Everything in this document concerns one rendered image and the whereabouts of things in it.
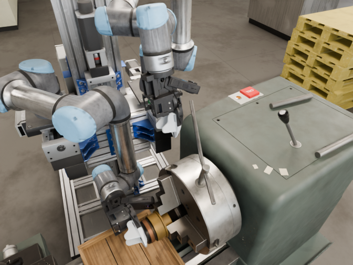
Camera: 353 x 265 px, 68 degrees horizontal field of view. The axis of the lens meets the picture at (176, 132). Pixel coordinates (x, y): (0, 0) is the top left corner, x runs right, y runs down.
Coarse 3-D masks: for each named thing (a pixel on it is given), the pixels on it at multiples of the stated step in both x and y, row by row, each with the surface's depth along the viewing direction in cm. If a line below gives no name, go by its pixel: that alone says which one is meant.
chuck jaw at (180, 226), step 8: (184, 216) 85; (176, 224) 83; (184, 224) 83; (192, 224) 83; (176, 232) 82; (184, 232) 81; (192, 232) 81; (200, 232) 81; (184, 240) 81; (192, 240) 79; (200, 240) 79; (216, 240) 80; (192, 248) 81; (200, 248) 80
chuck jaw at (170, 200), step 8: (168, 168) 88; (168, 176) 85; (160, 184) 86; (168, 184) 84; (160, 192) 86; (168, 192) 84; (176, 192) 86; (160, 200) 84; (168, 200) 85; (176, 200) 86; (160, 208) 83; (168, 208) 85
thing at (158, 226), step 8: (152, 216) 83; (160, 216) 83; (168, 216) 84; (144, 224) 82; (152, 224) 81; (160, 224) 82; (168, 224) 84; (144, 232) 86; (152, 232) 81; (160, 232) 81; (168, 232) 82; (152, 240) 81
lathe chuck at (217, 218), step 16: (192, 160) 87; (160, 176) 95; (176, 176) 81; (192, 176) 80; (192, 192) 77; (208, 192) 78; (192, 208) 80; (208, 208) 76; (224, 208) 78; (208, 224) 75; (224, 224) 78; (208, 240) 78; (224, 240) 82
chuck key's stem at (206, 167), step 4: (204, 164) 73; (204, 168) 72; (208, 168) 72; (200, 172) 75; (204, 172) 73; (208, 172) 73; (200, 176) 75; (200, 180) 76; (204, 180) 76; (200, 184) 78
